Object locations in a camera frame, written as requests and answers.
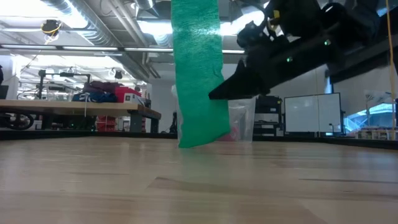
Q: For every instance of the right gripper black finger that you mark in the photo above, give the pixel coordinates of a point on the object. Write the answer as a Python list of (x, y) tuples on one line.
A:
[(242, 87)]

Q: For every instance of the green elastic bandage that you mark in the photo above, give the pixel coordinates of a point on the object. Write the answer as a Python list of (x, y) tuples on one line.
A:
[(199, 77)]

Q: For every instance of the clear plastic storage box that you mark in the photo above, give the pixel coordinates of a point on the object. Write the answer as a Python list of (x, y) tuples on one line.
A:
[(245, 118)]

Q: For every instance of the black shelf rack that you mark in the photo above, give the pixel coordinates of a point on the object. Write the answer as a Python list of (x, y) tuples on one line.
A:
[(269, 109)]

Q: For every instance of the red item in box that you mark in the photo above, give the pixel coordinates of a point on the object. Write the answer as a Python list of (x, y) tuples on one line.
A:
[(233, 135)]

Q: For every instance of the small white box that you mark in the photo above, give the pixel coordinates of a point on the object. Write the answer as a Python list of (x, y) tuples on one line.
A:
[(132, 99)]

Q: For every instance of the red box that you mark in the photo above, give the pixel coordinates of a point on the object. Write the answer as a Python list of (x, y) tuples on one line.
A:
[(124, 91)]

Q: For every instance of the low shelf with small items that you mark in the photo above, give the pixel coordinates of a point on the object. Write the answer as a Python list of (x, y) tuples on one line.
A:
[(376, 133)]

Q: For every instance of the maroon cloth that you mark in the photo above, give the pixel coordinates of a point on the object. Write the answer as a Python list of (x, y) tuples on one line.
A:
[(102, 85)]

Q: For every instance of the red storage bins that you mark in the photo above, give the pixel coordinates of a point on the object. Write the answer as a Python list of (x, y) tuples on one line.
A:
[(105, 123)]

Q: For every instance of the blue bag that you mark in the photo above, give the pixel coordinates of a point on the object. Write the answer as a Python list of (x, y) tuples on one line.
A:
[(96, 97)]

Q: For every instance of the long ceiling light strip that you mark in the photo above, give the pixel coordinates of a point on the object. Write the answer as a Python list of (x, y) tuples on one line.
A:
[(93, 48)]

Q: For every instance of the grey metal workbench wooden top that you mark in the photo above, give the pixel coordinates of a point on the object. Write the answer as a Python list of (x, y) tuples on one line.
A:
[(77, 107)]

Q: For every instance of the black yellow ceiling reel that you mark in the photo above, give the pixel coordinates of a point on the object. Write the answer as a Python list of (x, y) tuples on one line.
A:
[(51, 27)]

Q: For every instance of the black monitor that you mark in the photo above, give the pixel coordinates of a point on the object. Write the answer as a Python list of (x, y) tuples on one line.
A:
[(3, 91)]

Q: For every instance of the white whiteboard black frame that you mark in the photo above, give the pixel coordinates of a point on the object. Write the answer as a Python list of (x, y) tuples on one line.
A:
[(311, 113)]

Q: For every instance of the black camera stand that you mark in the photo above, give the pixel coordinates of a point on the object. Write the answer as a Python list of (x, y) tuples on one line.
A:
[(42, 84)]

